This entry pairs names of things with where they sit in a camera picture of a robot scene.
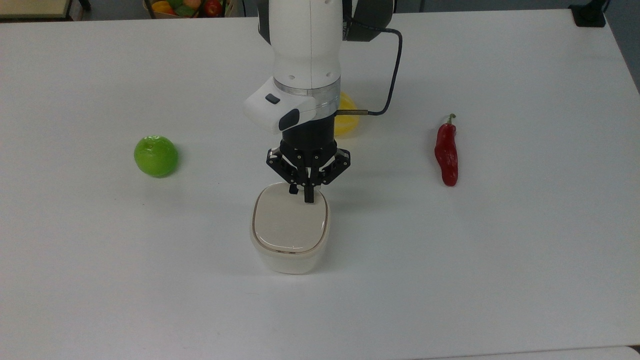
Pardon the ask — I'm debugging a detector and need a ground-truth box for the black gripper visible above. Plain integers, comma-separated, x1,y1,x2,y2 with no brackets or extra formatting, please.
265,116,351,204

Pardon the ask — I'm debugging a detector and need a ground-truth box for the cream garbage bin lid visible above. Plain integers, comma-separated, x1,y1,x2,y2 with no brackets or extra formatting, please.
252,182,330,255

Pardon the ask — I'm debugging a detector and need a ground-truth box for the yellow ribbed toy melon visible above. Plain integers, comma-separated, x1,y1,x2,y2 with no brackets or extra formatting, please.
333,91,359,137

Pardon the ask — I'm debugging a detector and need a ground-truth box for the cream square bowl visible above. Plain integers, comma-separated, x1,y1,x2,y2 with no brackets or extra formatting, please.
249,182,332,275

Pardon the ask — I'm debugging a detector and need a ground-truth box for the red chili pepper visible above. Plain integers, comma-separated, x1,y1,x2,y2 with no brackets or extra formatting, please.
433,113,460,188

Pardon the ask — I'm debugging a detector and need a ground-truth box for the green toy apple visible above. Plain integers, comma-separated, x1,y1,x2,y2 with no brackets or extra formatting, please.
133,135,180,179

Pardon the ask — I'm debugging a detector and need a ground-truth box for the cardboard box of toy fruit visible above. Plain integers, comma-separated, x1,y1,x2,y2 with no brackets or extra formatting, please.
143,0,238,20

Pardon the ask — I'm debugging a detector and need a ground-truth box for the wooden shelf board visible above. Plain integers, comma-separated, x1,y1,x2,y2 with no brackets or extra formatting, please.
0,0,84,22

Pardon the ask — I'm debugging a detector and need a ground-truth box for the black stand clamp base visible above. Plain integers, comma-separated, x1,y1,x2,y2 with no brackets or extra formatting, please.
569,0,609,28

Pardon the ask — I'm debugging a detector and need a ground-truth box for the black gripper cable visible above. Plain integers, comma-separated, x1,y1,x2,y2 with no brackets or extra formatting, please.
334,19,404,117

